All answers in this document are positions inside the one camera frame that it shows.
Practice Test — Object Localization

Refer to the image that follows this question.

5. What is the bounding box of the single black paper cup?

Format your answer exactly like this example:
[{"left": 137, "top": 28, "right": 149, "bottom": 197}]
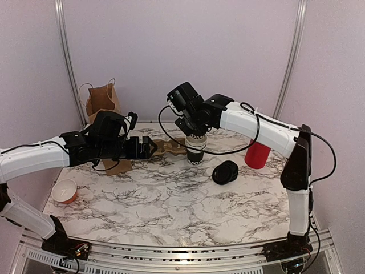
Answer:
[{"left": 185, "top": 134, "right": 208, "bottom": 150}]

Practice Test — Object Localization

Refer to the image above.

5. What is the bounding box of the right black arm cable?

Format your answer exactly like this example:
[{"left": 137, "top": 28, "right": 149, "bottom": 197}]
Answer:
[{"left": 158, "top": 102, "right": 337, "bottom": 192}]

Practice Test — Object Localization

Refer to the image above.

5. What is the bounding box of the right aluminium frame post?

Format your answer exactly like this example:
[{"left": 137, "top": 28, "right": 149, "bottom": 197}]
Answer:
[{"left": 273, "top": 0, "right": 308, "bottom": 120}]

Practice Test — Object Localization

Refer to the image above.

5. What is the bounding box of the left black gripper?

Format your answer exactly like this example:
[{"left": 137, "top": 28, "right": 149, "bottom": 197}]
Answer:
[{"left": 98, "top": 135, "right": 158, "bottom": 159}]

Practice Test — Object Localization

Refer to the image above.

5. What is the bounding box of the left aluminium frame post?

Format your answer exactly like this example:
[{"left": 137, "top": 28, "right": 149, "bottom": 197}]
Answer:
[{"left": 55, "top": 0, "right": 87, "bottom": 127}]

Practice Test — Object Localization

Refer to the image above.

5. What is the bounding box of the brown paper bag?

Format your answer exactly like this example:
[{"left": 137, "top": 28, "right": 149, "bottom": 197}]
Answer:
[{"left": 78, "top": 78, "right": 132, "bottom": 176}]

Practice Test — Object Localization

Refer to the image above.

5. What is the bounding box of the aluminium frame post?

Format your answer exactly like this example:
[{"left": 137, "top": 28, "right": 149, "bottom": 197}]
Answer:
[
  {"left": 273, "top": 0, "right": 308, "bottom": 120},
  {"left": 55, "top": 0, "right": 87, "bottom": 127}
]

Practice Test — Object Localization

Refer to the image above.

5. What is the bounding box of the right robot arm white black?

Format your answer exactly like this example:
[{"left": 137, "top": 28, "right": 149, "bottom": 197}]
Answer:
[{"left": 167, "top": 82, "right": 313, "bottom": 261}]

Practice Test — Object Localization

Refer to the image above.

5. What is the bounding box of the far cardboard cup carrier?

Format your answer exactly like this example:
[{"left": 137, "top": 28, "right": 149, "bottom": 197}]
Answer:
[{"left": 152, "top": 139, "right": 187, "bottom": 156}]

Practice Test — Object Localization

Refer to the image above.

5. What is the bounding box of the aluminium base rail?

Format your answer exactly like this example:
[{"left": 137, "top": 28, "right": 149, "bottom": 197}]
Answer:
[{"left": 10, "top": 230, "right": 343, "bottom": 273}]

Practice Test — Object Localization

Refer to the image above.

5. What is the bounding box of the orange white bowl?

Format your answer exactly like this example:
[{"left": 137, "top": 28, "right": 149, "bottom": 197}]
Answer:
[{"left": 51, "top": 179, "right": 78, "bottom": 204}]

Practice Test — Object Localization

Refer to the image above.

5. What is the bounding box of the stack of black paper cups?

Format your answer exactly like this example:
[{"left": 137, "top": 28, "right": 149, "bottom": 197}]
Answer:
[{"left": 186, "top": 147, "right": 204, "bottom": 166}]

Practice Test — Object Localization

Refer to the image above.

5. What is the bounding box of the red cylindrical container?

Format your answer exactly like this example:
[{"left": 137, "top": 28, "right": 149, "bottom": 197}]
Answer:
[{"left": 245, "top": 140, "right": 271, "bottom": 169}]

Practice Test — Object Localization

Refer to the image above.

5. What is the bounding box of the stack of black cup lids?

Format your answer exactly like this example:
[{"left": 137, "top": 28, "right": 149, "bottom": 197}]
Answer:
[{"left": 212, "top": 160, "right": 238, "bottom": 186}]

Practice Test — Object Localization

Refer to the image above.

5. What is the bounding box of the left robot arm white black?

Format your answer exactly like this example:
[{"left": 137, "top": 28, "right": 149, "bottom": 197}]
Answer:
[{"left": 1, "top": 111, "right": 157, "bottom": 260}]

